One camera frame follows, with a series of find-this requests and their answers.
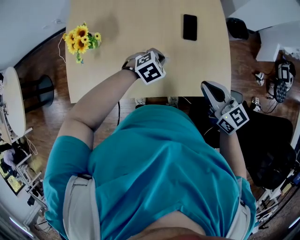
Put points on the person's right forearm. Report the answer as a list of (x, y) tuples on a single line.
[(232, 154)]

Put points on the round beige side table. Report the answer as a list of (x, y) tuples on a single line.
[(14, 103)]

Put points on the person's left forearm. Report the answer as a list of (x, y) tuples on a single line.
[(98, 100)]

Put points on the white shelf rack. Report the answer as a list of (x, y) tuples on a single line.
[(28, 171)]

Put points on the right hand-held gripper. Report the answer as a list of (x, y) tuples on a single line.
[(234, 119)]

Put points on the black smartphone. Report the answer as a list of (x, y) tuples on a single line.
[(190, 27)]

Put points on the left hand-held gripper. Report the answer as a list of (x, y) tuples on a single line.
[(150, 70)]

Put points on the person's teal shirt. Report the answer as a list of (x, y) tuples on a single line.
[(152, 164)]

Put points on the white metal rack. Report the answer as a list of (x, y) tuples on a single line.
[(274, 199)]

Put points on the small white floor gadget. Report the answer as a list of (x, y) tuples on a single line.
[(260, 78), (256, 104)]

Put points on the black office chair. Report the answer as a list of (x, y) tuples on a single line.
[(267, 145)]

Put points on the white bin with black bag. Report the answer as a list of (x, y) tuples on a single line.
[(237, 28)]

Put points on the person's left hand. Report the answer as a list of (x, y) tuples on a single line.
[(132, 60)]

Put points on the white cabinet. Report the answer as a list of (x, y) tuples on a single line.
[(269, 21)]

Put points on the black wristband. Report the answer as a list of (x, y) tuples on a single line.
[(130, 69)]

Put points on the black and white bag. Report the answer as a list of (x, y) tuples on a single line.
[(284, 82)]

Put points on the black round table base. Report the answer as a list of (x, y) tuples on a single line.
[(45, 90)]

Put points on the potted yellow sunflowers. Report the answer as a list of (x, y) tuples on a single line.
[(80, 41)]

